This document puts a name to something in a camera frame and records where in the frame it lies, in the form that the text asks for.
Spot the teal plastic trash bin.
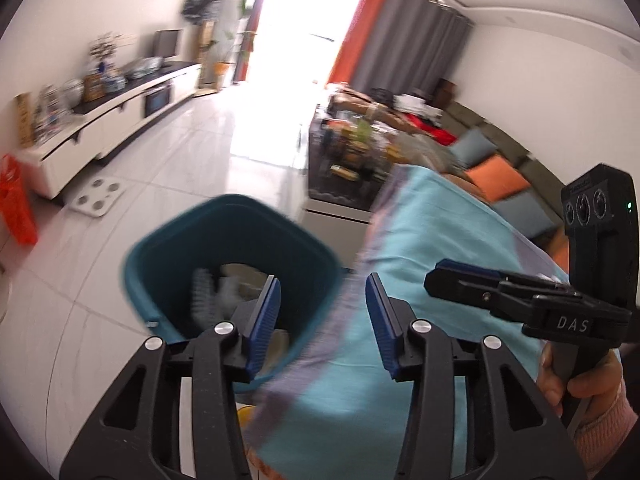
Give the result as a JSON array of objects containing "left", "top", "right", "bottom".
[{"left": 122, "top": 194, "right": 346, "bottom": 395}]

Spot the white ribbed foam packing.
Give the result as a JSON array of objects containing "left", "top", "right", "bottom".
[{"left": 190, "top": 267, "right": 226, "bottom": 326}]

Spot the white and black tv cabinet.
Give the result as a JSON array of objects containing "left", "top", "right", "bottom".
[{"left": 20, "top": 62, "right": 204, "bottom": 199}]

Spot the plastic wrapped ornament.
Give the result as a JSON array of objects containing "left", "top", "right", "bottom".
[{"left": 35, "top": 85, "right": 64, "bottom": 141}]

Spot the person's right hand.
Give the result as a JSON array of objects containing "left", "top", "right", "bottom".
[{"left": 537, "top": 342, "right": 624, "bottom": 419}]

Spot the wooden picture frame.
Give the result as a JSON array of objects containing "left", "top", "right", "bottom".
[{"left": 82, "top": 74, "right": 107, "bottom": 104}]

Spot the red cloth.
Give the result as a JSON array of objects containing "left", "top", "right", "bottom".
[{"left": 400, "top": 112, "right": 459, "bottom": 146}]

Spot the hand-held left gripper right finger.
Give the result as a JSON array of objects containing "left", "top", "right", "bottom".
[{"left": 365, "top": 272, "right": 587, "bottom": 480}]

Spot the orange and grey wide curtain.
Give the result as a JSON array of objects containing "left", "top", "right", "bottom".
[{"left": 327, "top": 0, "right": 474, "bottom": 97}]

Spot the white bathroom scale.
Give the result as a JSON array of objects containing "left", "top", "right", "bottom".
[{"left": 67, "top": 177, "right": 126, "bottom": 219}]

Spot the bamboo brush holder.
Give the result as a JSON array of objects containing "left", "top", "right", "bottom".
[{"left": 15, "top": 92, "right": 36, "bottom": 149}]

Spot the large teal cushion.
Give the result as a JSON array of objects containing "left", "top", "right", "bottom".
[{"left": 492, "top": 192, "right": 556, "bottom": 239}]

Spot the white ceramic jar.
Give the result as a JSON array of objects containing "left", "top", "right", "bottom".
[{"left": 62, "top": 79, "right": 85, "bottom": 106}]

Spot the branch plant in blue vase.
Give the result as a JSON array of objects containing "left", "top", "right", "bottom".
[{"left": 89, "top": 32, "right": 124, "bottom": 74}]

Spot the covered standing fan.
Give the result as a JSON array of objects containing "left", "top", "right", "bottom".
[{"left": 181, "top": 0, "right": 221, "bottom": 24}]

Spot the grey and orange narrow curtain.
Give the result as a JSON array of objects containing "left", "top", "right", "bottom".
[{"left": 232, "top": 20, "right": 264, "bottom": 84}]

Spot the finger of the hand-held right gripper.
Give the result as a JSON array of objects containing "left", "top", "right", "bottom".
[
  {"left": 440, "top": 259, "right": 583, "bottom": 297},
  {"left": 424, "top": 267, "right": 546, "bottom": 323}
]

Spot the person's right forearm pink sleeve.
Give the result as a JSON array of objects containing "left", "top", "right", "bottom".
[{"left": 572, "top": 380, "right": 640, "bottom": 480}]

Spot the black monitor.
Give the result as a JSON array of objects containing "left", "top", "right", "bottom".
[{"left": 154, "top": 29, "right": 184, "bottom": 59}]

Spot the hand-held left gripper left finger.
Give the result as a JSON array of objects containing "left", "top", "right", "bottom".
[{"left": 59, "top": 275, "right": 282, "bottom": 480}]

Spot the small orange cushion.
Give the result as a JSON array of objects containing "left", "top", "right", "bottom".
[{"left": 465, "top": 155, "right": 532, "bottom": 201}]

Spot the small teal cushion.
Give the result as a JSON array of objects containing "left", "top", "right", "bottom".
[{"left": 450, "top": 127, "right": 501, "bottom": 169}]

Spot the large orange cushion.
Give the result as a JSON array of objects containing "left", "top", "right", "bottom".
[{"left": 550, "top": 240, "right": 571, "bottom": 271}]

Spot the dark brown box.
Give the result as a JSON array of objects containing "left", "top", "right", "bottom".
[{"left": 432, "top": 79, "right": 457, "bottom": 110}]

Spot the brown leather ottoman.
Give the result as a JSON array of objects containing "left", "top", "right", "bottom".
[{"left": 332, "top": 87, "right": 401, "bottom": 121}]

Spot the teal and grey blanket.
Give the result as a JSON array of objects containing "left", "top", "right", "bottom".
[{"left": 247, "top": 162, "right": 571, "bottom": 480}]

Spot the red plastic bag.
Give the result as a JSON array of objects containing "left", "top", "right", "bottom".
[{"left": 0, "top": 154, "right": 40, "bottom": 246}]

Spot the clear plastic bag bundle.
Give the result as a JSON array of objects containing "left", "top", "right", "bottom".
[{"left": 125, "top": 57, "right": 164, "bottom": 80}]

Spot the green and brown corner sofa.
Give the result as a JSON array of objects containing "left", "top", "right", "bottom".
[{"left": 440, "top": 100, "right": 576, "bottom": 262}]

